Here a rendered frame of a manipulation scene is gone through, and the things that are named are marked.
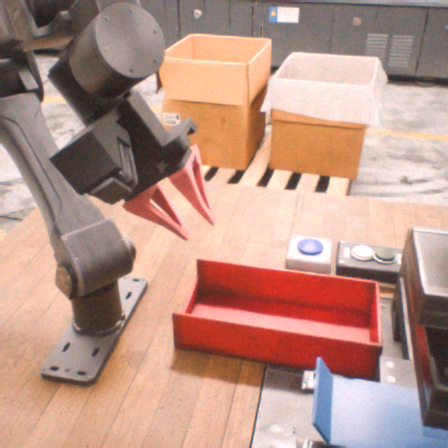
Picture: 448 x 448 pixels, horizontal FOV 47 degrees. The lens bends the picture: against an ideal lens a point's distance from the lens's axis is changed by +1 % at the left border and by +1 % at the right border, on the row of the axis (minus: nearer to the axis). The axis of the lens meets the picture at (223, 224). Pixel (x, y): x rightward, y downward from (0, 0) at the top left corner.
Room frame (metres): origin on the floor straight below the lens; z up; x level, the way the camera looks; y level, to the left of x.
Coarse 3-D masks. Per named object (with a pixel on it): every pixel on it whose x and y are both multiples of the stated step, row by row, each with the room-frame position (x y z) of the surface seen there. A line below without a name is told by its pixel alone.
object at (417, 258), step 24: (408, 240) 0.36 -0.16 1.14; (432, 240) 0.30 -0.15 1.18; (408, 264) 0.30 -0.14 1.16; (432, 264) 0.27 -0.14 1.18; (408, 288) 0.32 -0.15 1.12; (432, 288) 0.24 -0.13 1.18; (408, 312) 0.30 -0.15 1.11; (432, 312) 0.24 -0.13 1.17; (432, 336) 0.25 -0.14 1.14; (432, 360) 0.22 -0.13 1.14; (432, 384) 0.21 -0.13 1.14; (432, 408) 0.20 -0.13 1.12
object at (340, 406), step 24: (336, 384) 0.33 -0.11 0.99; (360, 384) 0.33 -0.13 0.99; (312, 408) 0.29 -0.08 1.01; (336, 408) 0.30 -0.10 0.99; (360, 408) 0.30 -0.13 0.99; (384, 408) 0.30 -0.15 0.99; (408, 408) 0.30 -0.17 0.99; (336, 432) 0.28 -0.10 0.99; (360, 432) 0.28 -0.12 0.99; (384, 432) 0.28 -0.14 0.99; (408, 432) 0.28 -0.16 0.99
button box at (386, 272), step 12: (348, 252) 0.63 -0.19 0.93; (396, 252) 0.63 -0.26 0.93; (336, 264) 0.62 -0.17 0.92; (348, 264) 0.60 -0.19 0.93; (360, 264) 0.60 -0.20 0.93; (372, 264) 0.60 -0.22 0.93; (384, 264) 0.60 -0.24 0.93; (396, 264) 0.60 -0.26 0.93; (348, 276) 0.60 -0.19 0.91; (360, 276) 0.60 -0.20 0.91; (372, 276) 0.59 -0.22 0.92; (384, 276) 0.59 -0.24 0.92; (396, 276) 0.59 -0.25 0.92
